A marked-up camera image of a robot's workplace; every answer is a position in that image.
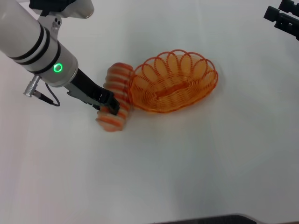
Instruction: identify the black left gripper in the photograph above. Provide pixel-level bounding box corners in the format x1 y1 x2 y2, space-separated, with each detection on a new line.
66 69 121 116

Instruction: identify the orange striped toy bread loaf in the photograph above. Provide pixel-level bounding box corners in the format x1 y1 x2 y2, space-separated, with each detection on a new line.
95 62 134 133

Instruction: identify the orange woven plastic basket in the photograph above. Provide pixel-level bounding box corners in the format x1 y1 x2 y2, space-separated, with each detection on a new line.
128 49 219 114

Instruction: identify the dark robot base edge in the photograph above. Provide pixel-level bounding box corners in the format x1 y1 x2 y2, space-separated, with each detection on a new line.
154 213 261 224

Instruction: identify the thin black cable with plug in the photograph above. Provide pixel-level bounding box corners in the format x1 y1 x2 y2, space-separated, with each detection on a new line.
22 74 61 107

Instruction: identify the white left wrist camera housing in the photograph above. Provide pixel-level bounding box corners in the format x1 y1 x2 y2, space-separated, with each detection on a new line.
29 0 94 20

